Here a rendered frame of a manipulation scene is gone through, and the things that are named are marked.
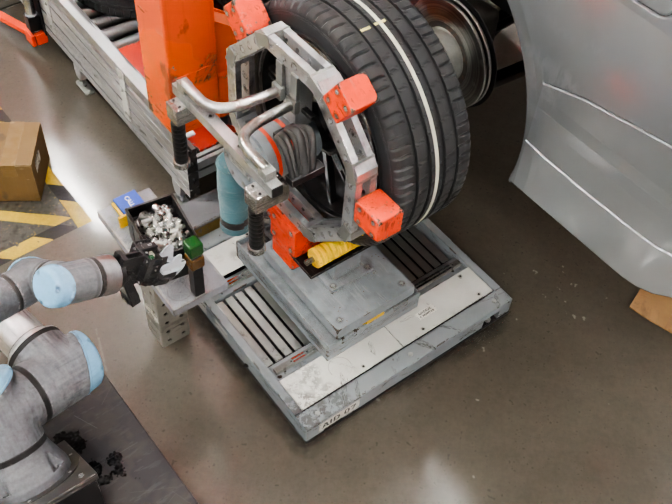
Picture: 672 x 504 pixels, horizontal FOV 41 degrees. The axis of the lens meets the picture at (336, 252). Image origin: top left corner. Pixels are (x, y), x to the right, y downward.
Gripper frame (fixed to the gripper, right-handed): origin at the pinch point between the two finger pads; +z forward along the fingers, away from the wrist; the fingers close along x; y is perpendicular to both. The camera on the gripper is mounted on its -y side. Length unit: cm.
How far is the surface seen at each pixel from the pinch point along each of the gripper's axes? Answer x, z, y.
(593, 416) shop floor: -80, 112, -22
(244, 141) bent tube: -2.2, 2.8, 36.6
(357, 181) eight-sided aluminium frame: -22.3, 20.1, 37.9
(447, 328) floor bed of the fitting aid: -31, 94, -23
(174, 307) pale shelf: 5.7, 10.9, -22.0
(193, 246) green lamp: 5.0, 8.1, 0.0
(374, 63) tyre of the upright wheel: -11, 24, 61
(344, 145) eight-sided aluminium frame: -17, 17, 44
